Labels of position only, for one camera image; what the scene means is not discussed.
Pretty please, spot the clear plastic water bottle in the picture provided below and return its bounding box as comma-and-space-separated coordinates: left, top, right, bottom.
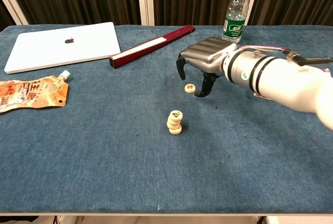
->
222, 0, 252, 45

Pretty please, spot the dark red folded fan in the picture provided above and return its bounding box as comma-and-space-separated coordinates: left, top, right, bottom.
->
109, 24, 196, 70

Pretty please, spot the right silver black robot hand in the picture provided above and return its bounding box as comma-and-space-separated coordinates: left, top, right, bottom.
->
176, 36, 239, 98

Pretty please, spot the silver closed laptop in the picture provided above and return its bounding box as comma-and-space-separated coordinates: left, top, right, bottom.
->
4, 21, 122, 75

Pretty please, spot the orange spouted drink pouch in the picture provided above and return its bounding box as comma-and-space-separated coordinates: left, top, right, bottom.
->
0, 70, 72, 114

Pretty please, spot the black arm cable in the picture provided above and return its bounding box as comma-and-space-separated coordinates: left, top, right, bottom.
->
238, 44, 333, 66

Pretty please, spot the blue table cloth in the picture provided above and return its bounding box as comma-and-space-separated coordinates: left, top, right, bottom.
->
0, 24, 333, 216

